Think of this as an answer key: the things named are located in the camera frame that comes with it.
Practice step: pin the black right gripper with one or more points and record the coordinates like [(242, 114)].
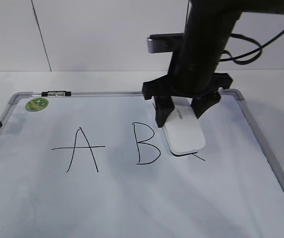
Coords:
[(193, 81)]

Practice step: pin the white board eraser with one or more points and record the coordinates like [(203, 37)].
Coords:
[(182, 129)]

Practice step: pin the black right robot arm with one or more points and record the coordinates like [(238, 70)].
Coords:
[(196, 53)]

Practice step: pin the round green sticker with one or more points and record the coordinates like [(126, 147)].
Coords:
[(36, 104)]

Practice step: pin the black clear marker clip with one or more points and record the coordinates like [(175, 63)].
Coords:
[(56, 94)]

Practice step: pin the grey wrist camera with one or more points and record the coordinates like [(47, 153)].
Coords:
[(164, 43)]

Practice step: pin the white board with grey frame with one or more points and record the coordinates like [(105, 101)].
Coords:
[(97, 166)]

